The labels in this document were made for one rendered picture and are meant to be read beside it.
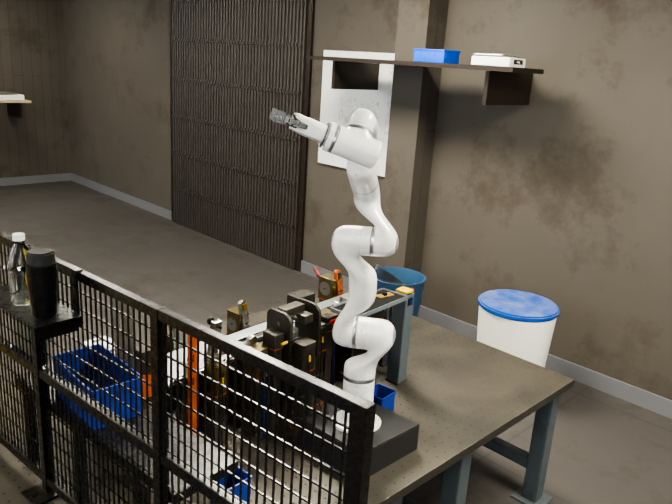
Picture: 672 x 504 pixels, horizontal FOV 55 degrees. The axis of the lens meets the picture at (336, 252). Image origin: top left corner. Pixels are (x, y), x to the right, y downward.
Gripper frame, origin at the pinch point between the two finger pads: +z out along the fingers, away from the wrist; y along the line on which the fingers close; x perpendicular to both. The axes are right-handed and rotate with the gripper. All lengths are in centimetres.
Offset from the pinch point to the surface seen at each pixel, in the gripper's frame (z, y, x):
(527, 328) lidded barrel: -195, -200, 62
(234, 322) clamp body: -14, -92, 89
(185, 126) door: 101, -628, 39
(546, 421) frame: -176, -104, 88
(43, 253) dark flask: 43, 15, 55
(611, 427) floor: -266, -182, 101
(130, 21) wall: 224, -726, -59
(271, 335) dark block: -27, -52, 77
